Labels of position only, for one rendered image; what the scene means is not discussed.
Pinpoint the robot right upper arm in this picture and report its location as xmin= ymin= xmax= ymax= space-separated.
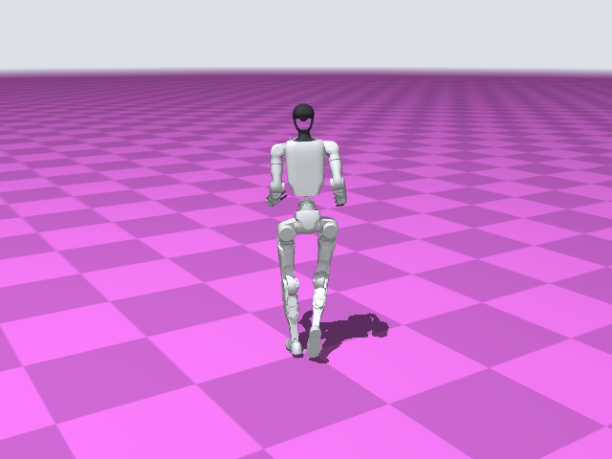
xmin=323 ymin=141 xmax=343 ymax=190

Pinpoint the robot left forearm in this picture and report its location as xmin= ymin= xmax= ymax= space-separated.
xmin=266 ymin=181 xmax=281 ymax=207

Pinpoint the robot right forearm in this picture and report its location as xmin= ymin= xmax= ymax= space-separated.
xmin=334 ymin=177 xmax=347 ymax=205

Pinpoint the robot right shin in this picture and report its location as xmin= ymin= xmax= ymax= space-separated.
xmin=312 ymin=274 xmax=329 ymax=327

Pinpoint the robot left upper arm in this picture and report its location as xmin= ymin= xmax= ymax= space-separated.
xmin=271 ymin=142 xmax=286 ymax=193

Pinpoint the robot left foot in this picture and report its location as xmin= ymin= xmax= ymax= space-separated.
xmin=285 ymin=339 xmax=302 ymax=355

